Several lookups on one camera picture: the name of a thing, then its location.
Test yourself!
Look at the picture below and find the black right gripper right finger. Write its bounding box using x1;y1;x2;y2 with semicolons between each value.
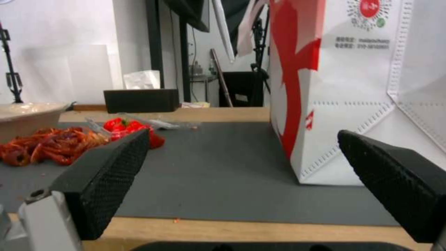
337;129;446;251

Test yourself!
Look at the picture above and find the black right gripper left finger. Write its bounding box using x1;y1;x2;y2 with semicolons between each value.
17;128;151;251

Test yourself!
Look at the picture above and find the black rectangular box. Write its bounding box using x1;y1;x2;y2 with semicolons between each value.
102;89;180;114

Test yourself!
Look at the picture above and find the white plastic bag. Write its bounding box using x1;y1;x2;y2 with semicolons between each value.
122;70;161;90

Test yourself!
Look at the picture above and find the white and red delivery bag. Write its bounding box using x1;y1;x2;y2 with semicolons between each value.
268;0;446;187

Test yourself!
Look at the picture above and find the beige round bowl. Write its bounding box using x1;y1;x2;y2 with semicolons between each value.
0;102;70;131

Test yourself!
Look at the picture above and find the dark grey table mat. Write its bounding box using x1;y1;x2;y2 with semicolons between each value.
0;121;401;227

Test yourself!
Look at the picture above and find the black tripod stand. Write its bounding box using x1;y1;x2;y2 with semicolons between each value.
0;22;24;104

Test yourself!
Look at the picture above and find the brown wooden stick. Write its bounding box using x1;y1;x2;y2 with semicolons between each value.
210;48;233;108

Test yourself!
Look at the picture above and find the black cabinet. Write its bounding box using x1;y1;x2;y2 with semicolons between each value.
218;71;271;107

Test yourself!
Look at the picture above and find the black vertical post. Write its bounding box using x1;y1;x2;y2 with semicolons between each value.
145;0;165;89

